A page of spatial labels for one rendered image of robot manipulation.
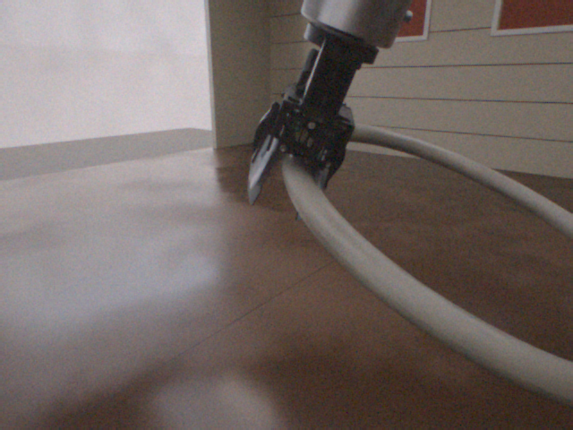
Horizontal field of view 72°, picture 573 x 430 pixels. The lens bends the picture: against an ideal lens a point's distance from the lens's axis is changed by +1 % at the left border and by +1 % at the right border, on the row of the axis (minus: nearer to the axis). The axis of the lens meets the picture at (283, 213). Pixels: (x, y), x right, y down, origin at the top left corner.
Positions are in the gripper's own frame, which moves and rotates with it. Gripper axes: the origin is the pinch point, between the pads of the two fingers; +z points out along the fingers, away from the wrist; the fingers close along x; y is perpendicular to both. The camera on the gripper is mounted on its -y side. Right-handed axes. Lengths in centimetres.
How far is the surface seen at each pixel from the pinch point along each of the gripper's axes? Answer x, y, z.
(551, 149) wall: 376, -502, 57
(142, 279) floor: -54, -159, 181
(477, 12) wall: 225, -609, -63
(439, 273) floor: 143, -184, 115
